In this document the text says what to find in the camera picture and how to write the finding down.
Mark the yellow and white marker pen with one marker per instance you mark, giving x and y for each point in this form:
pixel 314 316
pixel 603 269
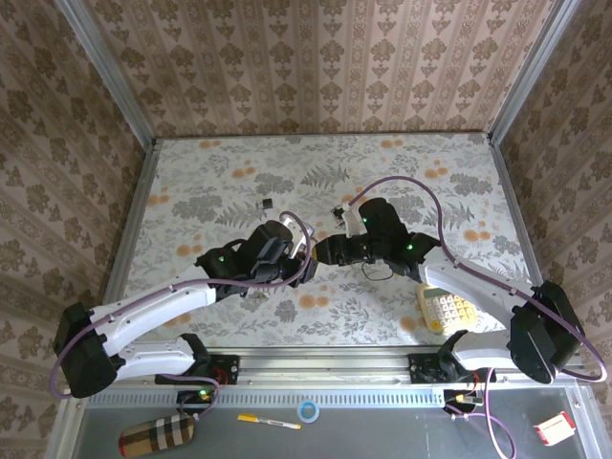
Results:
pixel 268 421

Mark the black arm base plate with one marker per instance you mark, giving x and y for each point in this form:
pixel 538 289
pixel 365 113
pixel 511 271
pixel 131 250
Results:
pixel 229 370
pixel 421 368

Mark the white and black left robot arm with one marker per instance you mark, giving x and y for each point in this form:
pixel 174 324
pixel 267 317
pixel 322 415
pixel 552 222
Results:
pixel 143 306

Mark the plaid fabric pouch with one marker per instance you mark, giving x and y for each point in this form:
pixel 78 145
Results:
pixel 153 435

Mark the small black controller board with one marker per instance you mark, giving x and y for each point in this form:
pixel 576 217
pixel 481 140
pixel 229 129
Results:
pixel 461 398
pixel 201 396

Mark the blue tape roll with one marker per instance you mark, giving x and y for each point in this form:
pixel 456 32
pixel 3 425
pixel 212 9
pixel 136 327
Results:
pixel 300 412

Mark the red and white small box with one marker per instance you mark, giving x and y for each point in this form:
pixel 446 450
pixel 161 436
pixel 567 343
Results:
pixel 554 429

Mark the aluminium frame post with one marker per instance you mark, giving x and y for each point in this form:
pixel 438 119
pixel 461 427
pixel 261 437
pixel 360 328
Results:
pixel 531 72
pixel 107 72

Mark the yellow calculator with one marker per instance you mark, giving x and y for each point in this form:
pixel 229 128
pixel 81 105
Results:
pixel 447 311

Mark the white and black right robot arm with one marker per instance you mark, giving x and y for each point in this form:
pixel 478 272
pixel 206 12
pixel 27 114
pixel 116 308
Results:
pixel 478 287

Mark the aluminium table side rail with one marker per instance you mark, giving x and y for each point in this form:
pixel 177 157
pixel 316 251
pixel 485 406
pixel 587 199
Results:
pixel 126 239
pixel 530 239

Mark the aluminium front rail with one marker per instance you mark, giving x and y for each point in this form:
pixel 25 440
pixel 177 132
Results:
pixel 325 368

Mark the floral patterned table cover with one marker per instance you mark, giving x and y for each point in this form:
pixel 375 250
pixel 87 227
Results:
pixel 239 158

